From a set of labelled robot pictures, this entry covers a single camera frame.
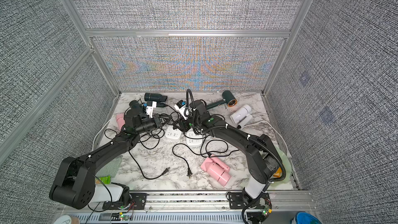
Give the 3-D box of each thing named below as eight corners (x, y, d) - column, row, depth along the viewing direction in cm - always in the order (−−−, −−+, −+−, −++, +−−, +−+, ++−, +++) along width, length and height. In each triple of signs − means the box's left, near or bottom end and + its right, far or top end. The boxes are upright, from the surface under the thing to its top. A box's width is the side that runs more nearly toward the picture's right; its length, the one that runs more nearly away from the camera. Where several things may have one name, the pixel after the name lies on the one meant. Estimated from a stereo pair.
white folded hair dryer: (239, 129, 101) (241, 124, 97) (229, 119, 106) (230, 114, 102) (255, 118, 107) (258, 113, 102) (245, 109, 112) (247, 104, 107)
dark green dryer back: (145, 103, 115) (143, 97, 110) (147, 98, 118) (145, 92, 113) (165, 103, 115) (164, 97, 110) (166, 98, 118) (165, 92, 113)
